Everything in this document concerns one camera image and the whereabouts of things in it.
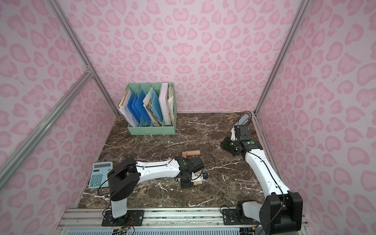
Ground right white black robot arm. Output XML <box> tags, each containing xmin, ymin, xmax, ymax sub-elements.
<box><xmin>221</xmin><ymin>124</ymin><xmax>303</xmax><ymax>235</ymax></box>

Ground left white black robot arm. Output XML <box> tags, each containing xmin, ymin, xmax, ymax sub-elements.
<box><xmin>107</xmin><ymin>157</ymin><xmax>208</xmax><ymax>219</ymax></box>

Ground grey stapler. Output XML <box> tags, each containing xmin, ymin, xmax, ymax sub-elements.
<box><xmin>235</xmin><ymin>114</ymin><xmax>250</xmax><ymax>125</ymax></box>

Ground green file organizer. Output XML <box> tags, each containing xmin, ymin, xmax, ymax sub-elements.
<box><xmin>117</xmin><ymin>83</ymin><xmax>177</xmax><ymax>135</ymax></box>

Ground white folder in organizer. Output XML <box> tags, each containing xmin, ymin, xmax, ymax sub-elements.
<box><xmin>159</xmin><ymin>83</ymin><xmax>171</xmax><ymax>126</ymax></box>

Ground blue folders in organizer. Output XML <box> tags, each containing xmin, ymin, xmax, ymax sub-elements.
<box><xmin>127</xmin><ymin>91</ymin><xmax>151</xmax><ymax>126</ymax></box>

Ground teal calculator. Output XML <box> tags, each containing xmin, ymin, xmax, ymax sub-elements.
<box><xmin>89</xmin><ymin>162</ymin><xmax>113</xmax><ymax>189</ymax></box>

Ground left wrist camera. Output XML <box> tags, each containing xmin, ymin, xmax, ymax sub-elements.
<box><xmin>191</xmin><ymin>172</ymin><xmax>209</xmax><ymax>182</ymax></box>

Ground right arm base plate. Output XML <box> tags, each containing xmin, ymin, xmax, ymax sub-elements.
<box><xmin>220</xmin><ymin>207</ymin><xmax>242</xmax><ymax>225</ymax></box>

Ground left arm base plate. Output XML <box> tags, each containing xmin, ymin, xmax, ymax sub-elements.
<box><xmin>101</xmin><ymin>210</ymin><xmax>145</xmax><ymax>227</ymax></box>

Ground aluminium mounting rail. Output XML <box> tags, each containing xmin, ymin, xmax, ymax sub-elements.
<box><xmin>55</xmin><ymin>207</ymin><xmax>264</xmax><ymax>235</ymax></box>

